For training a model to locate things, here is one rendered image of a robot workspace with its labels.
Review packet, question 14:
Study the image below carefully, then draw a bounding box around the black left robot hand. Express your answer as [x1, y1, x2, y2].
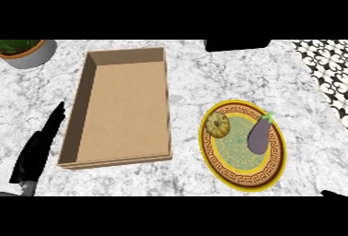
[10, 101, 68, 185]

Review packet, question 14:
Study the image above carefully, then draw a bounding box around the grey potted plant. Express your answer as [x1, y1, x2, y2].
[0, 40, 60, 70]

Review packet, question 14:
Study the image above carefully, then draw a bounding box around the black appliance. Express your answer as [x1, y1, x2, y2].
[204, 40, 272, 53]

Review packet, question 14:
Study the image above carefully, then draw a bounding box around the brown cardboard box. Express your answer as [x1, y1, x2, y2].
[57, 46, 175, 171]

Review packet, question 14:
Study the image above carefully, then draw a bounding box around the yellow-green round squash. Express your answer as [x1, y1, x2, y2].
[203, 111, 234, 139]

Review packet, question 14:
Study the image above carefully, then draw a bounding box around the yellow patterned plate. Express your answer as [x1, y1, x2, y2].
[198, 99, 288, 193]

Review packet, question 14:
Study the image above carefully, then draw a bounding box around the purple eggplant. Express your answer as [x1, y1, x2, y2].
[247, 111, 276, 156]

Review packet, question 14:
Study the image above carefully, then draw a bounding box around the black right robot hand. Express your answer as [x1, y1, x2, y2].
[321, 189, 348, 197]

